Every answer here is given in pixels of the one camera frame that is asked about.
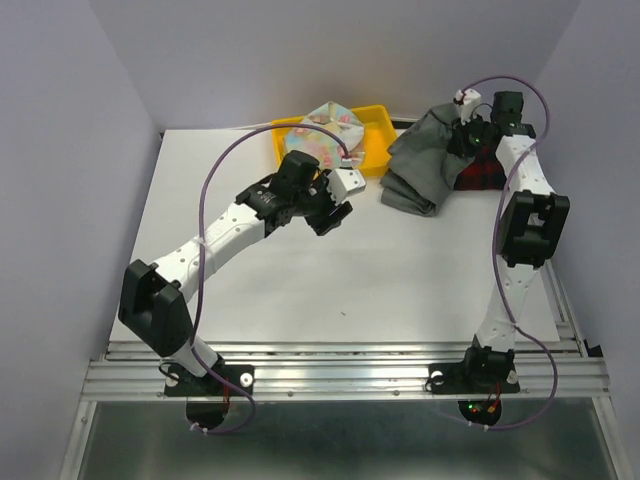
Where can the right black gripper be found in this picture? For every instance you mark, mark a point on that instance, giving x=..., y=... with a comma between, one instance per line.
x=457, y=143

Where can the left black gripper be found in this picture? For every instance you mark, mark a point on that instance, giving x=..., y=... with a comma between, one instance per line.
x=325, y=222

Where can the red black plaid skirt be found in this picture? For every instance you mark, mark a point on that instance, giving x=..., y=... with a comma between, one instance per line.
x=484, y=173

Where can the grey skirt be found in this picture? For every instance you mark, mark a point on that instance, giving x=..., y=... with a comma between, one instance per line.
x=421, y=172

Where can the pastel patterned cloth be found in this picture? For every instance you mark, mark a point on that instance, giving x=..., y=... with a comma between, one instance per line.
x=325, y=135

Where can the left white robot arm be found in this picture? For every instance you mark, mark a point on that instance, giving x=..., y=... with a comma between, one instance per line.
x=154, y=296

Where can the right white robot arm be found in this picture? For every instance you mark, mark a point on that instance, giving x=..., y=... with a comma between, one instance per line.
x=529, y=222

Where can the yellow plastic bin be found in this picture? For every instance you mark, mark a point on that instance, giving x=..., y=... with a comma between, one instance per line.
x=367, y=131

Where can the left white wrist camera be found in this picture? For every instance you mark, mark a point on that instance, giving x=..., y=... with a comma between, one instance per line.
x=344, y=183

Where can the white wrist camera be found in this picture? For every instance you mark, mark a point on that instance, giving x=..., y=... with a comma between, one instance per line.
x=344, y=183
x=466, y=101

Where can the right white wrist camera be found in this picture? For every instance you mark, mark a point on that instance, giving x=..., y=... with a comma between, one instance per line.
x=466, y=101

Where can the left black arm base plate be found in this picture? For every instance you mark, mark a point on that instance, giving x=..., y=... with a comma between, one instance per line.
x=215, y=385

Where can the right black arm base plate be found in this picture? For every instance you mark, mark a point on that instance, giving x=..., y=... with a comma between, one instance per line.
x=453, y=378

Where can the aluminium frame rail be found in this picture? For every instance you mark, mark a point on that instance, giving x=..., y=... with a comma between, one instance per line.
x=344, y=334

